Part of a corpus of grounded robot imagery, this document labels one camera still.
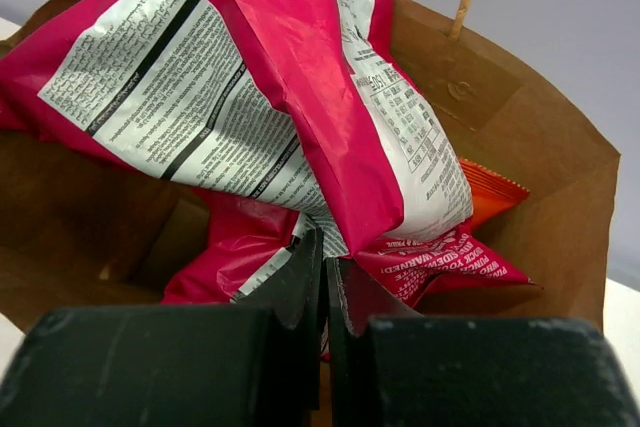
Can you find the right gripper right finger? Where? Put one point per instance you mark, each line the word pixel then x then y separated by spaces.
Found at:
pixel 392 366

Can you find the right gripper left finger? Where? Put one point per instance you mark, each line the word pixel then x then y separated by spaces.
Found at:
pixel 254 362

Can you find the red cassava chips bag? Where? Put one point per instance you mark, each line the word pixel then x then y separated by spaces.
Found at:
pixel 492 193

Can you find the pink snack bag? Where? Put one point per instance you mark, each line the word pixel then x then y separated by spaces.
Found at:
pixel 285 116

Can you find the brown paper bag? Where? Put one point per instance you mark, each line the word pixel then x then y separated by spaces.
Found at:
pixel 78 231

